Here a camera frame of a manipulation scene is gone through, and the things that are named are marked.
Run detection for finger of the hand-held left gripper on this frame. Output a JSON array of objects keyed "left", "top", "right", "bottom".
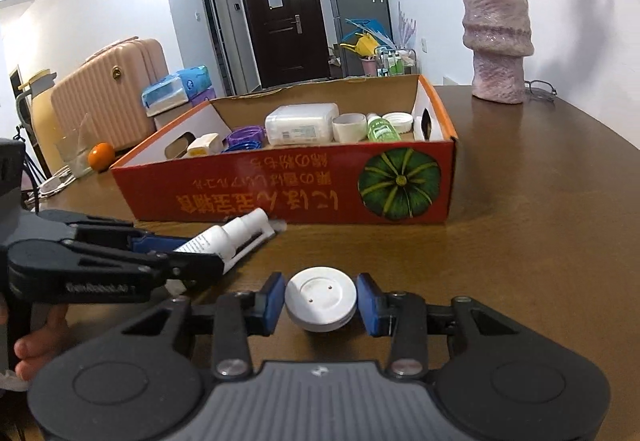
[
  {"left": 74, "top": 240, "right": 224, "bottom": 293},
  {"left": 39, "top": 210, "right": 192, "bottom": 255}
]

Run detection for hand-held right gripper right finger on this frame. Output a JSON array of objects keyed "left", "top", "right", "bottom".
[{"left": 356, "top": 273, "right": 521, "bottom": 380}]

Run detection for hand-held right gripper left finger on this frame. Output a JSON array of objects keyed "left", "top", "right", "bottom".
[{"left": 120, "top": 272, "right": 286, "bottom": 381}]

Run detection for white spray bottle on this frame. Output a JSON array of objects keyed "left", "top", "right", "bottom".
[{"left": 172, "top": 207, "right": 286, "bottom": 274}]

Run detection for white round plastic case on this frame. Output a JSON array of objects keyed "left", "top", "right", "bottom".
[{"left": 285, "top": 267, "right": 358, "bottom": 333}]

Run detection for orange cardboard box pumpkin print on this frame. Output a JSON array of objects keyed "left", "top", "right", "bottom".
[{"left": 110, "top": 73, "right": 459, "bottom": 225}]

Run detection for purple plastic ring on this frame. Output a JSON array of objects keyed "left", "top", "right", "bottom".
[{"left": 226, "top": 125, "right": 265, "bottom": 153}]

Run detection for white ribbed cup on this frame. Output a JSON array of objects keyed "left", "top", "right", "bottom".
[{"left": 332, "top": 113, "right": 367, "bottom": 142}]

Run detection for person's left hand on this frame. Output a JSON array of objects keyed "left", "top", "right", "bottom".
[{"left": 14, "top": 305, "right": 71, "bottom": 382}]

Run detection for orange fruit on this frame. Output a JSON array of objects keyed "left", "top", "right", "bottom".
[{"left": 88, "top": 142, "right": 116, "bottom": 172}]

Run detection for small white yellow bottle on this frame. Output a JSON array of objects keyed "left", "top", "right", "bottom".
[{"left": 187, "top": 133, "right": 222, "bottom": 158}]

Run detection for clear drinking glass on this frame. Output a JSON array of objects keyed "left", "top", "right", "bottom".
[{"left": 54, "top": 121, "right": 96, "bottom": 179}]

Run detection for blue green tissue pack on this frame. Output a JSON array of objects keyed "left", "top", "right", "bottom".
[{"left": 141, "top": 66, "right": 211, "bottom": 116}]

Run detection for purple tissue pack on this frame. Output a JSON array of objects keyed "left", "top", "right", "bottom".
[{"left": 152, "top": 88, "right": 217, "bottom": 132}]

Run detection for pink suitcase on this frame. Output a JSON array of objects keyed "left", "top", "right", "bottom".
[{"left": 50, "top": 37, "right": 171, "bottom": 172}]

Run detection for translucent plastic container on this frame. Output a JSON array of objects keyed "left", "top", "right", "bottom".
[{"left": 264, "top": 103, "right": 340, "bottom": 146}]

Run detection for green sanitizer bottle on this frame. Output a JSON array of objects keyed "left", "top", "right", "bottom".
[{"left": 366, "top": 113, "right": 401, "bottom": 142}]

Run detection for white round lid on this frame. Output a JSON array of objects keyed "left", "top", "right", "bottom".
[{"left": 382, "top": 112, "right": 414, "bottom": 132}]

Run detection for metal storage cart with bottles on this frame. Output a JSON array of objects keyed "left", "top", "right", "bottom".
[{"left": 375, "top": 47, "right": 417, "bottom": 78}]

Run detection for dark brown door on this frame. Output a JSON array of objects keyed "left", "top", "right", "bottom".
[{"left": 237, "top": 0, "right": 332, "bottom": 89}]

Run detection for yellow watering can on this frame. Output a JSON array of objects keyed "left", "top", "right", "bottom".
[{"left": 340, "top": 33, "right": 379, "bottom": 59}]

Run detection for eyeglasses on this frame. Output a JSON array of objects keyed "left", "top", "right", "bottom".
[{"left": 524, "top": 79, "right": 557, "bottom": 102}]

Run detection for pink textured vase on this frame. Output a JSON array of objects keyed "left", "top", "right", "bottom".
[{"left": 460, "top": 0, "right": 535, "bottom": 105}]

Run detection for pale purple wall decoration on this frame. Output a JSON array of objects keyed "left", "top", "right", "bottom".
[{"left": 397, "top": 1, "right": 417, "bottom": 46}]

